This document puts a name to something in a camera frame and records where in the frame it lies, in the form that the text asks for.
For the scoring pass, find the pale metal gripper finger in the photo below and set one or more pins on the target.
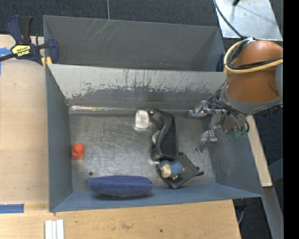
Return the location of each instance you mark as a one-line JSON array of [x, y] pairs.
[[197, 110], [206, 138]]

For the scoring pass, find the black flat tray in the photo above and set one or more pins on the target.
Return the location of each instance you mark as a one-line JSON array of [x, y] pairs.
[[187, 169]]

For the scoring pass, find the black and grey brush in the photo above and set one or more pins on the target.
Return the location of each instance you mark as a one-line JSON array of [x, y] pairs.
[[169, 136]]

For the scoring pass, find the blue toy sheep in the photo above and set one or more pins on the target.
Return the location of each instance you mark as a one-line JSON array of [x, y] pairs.
[[170, 168]]

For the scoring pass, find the small clear plastic bottle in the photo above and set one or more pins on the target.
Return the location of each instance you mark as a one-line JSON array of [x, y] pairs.
[[142, 119]]

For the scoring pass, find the grey metal bin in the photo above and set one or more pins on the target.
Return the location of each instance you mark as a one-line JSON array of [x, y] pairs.
[[114, 143]]

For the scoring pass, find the dark blue sponge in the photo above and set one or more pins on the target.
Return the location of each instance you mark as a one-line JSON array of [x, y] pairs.
[[121, 185]]

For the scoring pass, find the orange-red studded block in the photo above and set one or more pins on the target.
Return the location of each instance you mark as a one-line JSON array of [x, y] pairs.
[[77, 151]]

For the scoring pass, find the pale wood board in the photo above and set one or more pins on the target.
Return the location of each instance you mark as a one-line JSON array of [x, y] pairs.
[[22, 133]]

